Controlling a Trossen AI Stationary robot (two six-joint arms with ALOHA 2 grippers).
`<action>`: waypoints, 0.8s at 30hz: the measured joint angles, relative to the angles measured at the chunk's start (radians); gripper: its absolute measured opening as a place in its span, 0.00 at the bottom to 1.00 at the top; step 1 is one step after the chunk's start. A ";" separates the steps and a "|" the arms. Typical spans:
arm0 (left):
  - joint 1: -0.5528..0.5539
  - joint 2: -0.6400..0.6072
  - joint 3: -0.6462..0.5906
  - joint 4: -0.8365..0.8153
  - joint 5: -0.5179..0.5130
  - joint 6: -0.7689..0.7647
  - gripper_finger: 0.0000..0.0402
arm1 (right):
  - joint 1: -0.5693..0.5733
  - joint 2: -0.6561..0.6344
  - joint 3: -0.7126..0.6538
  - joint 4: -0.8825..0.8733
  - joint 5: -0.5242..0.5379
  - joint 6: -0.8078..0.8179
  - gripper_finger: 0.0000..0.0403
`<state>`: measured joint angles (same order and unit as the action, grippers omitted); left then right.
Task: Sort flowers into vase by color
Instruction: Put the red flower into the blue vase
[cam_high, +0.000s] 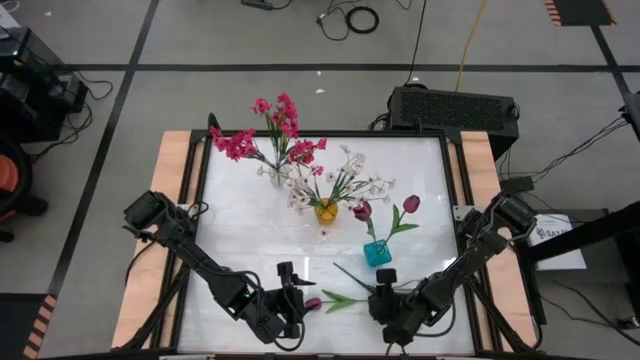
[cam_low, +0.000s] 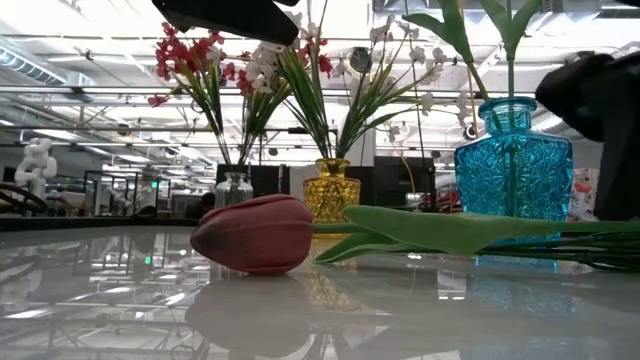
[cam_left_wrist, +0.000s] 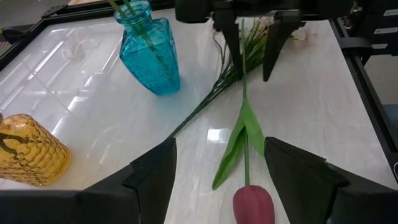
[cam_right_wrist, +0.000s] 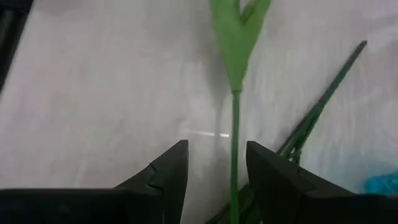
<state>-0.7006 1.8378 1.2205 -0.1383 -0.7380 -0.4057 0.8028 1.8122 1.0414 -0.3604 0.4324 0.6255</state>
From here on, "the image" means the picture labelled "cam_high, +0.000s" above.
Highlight long yellow cable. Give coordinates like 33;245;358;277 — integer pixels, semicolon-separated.
454;0;489;92

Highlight wooden table side board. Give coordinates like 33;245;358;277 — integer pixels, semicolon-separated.
110;130;206;350
447;130;540;351

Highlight black computer case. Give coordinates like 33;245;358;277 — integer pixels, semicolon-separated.
388;85;520;161

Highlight yellow glass vase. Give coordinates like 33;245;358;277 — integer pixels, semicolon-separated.
314;197;340;226

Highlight orange black shop vacuum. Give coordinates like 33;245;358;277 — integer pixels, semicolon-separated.
0;135;50;244

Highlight black equipment cases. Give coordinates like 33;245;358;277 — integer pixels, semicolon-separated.
0;27;90;144

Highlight clear glass vase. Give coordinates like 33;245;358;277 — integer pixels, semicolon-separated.
267;164;291;190

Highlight white paper sign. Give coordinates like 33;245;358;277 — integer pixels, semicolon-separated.
529;213;587;272

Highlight pink flower bunch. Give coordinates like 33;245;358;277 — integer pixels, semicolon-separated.
208;125;281;174
279;137;329;179
251;91;302;184

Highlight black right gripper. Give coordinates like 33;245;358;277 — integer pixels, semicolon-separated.
367;268;427;347

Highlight hazard striped black mat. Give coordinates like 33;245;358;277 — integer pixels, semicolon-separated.
544;0;617;27
0;293;59;360

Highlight black stand beam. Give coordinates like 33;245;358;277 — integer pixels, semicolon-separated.
519;199;640;266

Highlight blue glass vase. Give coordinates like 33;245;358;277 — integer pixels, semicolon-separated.
363;239;394;269

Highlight long black cable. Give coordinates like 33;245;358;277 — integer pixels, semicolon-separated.
403;0;429;85

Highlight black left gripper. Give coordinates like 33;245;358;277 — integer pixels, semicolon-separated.
259;260;318;342

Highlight loose black cable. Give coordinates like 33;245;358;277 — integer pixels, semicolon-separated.
315;0;351;42

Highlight black cable bundle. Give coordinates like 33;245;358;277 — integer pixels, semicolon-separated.
499;115;632;184

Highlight black cable coil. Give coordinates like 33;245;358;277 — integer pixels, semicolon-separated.
345;5;380;35

